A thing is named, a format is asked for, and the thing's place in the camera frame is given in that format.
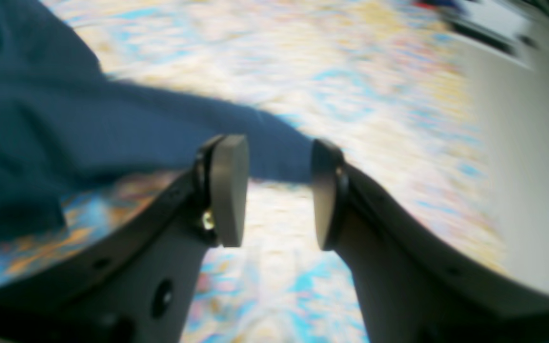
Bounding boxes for dark navy t-shirt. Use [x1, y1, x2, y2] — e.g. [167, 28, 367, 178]
[0, 0, 311, 241]

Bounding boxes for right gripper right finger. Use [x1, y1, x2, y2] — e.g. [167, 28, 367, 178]
[311, 139, 549, 343]

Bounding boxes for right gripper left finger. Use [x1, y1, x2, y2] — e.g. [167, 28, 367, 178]
[0, 135, 250, 343]

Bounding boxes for patterned tile tablecloth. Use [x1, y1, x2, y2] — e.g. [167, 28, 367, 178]
[0, 0, 508, 343]

